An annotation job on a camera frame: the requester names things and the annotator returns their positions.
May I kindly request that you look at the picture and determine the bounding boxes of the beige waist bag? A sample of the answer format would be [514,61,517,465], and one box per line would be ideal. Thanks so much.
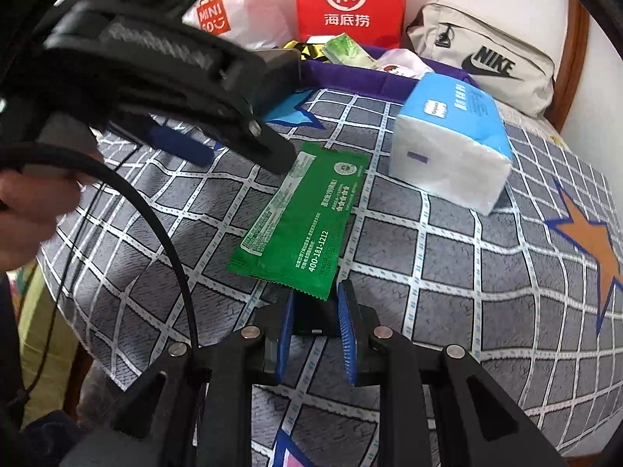
[405,2,556,118]

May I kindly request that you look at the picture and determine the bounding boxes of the wooden frame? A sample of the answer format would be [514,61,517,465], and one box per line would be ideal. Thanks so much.
[542,0,592,132]

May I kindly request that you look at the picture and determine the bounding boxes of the fruit print bed sheet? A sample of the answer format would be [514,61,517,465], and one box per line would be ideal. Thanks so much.
[496,104,565,142]

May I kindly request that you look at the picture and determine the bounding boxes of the grey checkered blanket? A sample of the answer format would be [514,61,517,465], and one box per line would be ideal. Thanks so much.
[36,85,623,467]

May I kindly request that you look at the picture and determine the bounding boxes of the white packet with red print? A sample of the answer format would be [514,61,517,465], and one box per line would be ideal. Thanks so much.
[375,50,423,79]

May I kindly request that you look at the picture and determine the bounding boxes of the person's left hand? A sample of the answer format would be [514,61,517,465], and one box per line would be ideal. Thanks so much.
[0,169,83,272]

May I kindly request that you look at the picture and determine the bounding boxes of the thick black cable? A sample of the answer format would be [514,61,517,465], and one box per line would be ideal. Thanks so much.
[0,143,200,351]

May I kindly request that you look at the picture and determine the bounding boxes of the dark green foil packet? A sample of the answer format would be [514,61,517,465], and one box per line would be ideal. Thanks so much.
[226,141,368,302]

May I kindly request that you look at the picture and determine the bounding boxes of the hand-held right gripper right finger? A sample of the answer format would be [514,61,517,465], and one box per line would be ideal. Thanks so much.
[337,279,568,467]

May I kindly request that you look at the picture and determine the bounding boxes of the red paper bag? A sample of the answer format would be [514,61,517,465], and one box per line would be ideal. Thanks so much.
[292,0,407,50]

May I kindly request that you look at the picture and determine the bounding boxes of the yellow pouch with black straps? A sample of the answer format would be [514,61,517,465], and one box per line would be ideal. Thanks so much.
[285,41,327,63]

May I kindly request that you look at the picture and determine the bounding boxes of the blue tissue pack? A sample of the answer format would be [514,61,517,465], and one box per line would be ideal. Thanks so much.
[388,72,513,216]

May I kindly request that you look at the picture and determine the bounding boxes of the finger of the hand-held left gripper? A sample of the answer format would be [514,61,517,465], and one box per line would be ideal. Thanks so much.
[108,116,216,167]
[208,90,299,175]

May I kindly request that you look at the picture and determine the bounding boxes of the purple towel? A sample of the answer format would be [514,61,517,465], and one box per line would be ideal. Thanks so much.
[297,44,482,98]

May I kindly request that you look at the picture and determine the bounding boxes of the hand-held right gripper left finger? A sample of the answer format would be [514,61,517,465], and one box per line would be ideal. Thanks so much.
[109,289,297,467]

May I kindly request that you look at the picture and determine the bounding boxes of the translucent green plastic packet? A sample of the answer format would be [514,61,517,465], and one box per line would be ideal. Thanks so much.
[322,33,375,70]

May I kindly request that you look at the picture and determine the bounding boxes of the light green cloth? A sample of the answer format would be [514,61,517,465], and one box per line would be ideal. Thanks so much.
[17,263,81,421]

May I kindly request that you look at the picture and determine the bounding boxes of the white plastic shopping bag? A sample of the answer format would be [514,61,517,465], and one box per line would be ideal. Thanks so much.
[182,0,300,52]

